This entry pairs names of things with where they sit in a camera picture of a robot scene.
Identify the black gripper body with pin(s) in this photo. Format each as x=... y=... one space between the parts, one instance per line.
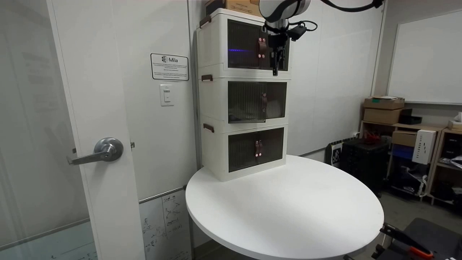
x=279 y=41

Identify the large black box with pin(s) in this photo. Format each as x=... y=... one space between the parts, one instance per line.
x=366 y=167

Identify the white three-tier shelf cabinet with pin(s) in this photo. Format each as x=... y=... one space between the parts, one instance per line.
x=211 y=106

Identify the plain brown cardboard box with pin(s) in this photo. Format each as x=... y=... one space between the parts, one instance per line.
x=381 y=116

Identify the white door with glass pane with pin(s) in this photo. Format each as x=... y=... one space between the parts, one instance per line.
x=96 y=73

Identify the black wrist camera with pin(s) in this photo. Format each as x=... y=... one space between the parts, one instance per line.
x=298 y=31

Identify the flat cardboard box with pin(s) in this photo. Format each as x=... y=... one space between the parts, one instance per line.
x=383 y=103

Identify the orange and black tool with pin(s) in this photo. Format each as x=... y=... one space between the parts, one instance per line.
x=409 y=243

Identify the wooden storage shelf rack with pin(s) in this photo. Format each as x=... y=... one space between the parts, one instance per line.
x=433 y=185

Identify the cardboard box with dark band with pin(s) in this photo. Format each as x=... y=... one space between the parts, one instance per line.
x=239 y=6

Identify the white wall whiteboard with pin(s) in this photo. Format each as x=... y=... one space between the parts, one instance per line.
x=428 y=58

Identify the small black labelled device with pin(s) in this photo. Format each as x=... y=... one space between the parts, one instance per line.
x=334 y=154

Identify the black chair seat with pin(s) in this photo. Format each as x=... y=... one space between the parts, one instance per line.
x=441 y=239

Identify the white light switch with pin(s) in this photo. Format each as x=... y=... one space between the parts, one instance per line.
x=166 y=96

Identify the white carton box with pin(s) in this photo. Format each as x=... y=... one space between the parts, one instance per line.
x=425 y=146

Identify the white wall sign plaque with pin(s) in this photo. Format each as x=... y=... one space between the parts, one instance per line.
x=169 y=67

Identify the brown cabinet side latch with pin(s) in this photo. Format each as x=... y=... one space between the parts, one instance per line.
x=208 y=128
x=207 y=77

